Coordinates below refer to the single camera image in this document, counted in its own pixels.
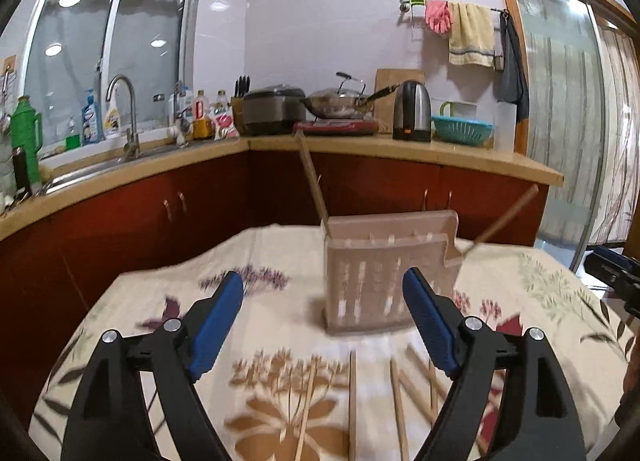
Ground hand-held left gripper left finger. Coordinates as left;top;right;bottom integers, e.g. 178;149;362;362
60;270;245;461

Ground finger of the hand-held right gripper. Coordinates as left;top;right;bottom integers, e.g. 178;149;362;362
584;246;640;292

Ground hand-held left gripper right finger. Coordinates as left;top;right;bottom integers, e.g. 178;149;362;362
402;267;587;461

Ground wooden chopstick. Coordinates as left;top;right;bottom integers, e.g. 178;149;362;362
405;343;448;399
396;373;438;424
472;184;540;246
348;351;357;461
297;131;330;224
294;360;317;461
390;359;410;461

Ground pink perforated utensil holder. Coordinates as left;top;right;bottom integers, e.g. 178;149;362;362
320;209;460;337

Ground floral tablecloth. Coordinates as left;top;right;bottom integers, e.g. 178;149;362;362
27;223;636;461

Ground beige kitchen countertop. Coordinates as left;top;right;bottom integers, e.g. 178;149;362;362
0;133;565;242

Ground white plastic container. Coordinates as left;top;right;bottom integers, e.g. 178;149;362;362
494;102;518;152

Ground red and white packet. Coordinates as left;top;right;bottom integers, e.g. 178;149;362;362
210;111;238;139

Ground glass sliding door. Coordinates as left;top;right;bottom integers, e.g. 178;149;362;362
487;0;640;272

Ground teal plastic colander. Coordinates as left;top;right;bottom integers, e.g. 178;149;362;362
431;114;496;146

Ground steel sink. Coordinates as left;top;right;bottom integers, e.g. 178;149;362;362
42;153;166;194

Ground cooking oil bottle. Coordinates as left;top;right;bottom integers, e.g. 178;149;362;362
192;90;213;139

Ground knife block with knives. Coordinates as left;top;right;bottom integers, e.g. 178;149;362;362
230;75;251;136

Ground steel electric kettle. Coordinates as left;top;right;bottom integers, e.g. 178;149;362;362
392;81;433;142

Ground red induction cooker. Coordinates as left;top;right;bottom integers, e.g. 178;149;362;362
293;119;380;136

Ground grey rice cooker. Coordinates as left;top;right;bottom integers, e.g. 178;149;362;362
241;85;307;136

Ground chrome kitchen faucet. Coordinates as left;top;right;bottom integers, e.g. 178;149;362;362
105;74;142;160

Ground white spray bottle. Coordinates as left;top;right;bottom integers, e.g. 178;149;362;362
102;86;123;140

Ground dark hanging cloth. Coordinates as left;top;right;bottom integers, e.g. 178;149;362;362
496;11;530;122

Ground steel wok with lid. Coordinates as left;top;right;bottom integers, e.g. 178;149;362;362
300;72;401;120

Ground blue detergent bottle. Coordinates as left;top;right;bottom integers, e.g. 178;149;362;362
81;88;105;144

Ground wooden cutting board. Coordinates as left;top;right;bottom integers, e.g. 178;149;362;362
374;68;426;134

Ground black bottle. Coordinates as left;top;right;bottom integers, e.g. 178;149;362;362
11;146;33;196

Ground green thermos flask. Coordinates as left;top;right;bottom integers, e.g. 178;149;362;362
10;96;43;186

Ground yellow hanging towel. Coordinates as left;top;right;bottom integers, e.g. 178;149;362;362
448;2;496;68

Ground sliding window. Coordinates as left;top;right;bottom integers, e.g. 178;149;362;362
22;0;211;152

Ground pink rubber gloves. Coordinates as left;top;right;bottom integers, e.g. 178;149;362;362
425;0;453;36

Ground white pitcher green handle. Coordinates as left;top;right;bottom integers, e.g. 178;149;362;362
439;101;478;119

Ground wall hook with utensils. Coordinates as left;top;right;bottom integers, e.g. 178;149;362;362
0;56;18;136

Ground wall towel rack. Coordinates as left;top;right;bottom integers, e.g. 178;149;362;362
399;0;508;72

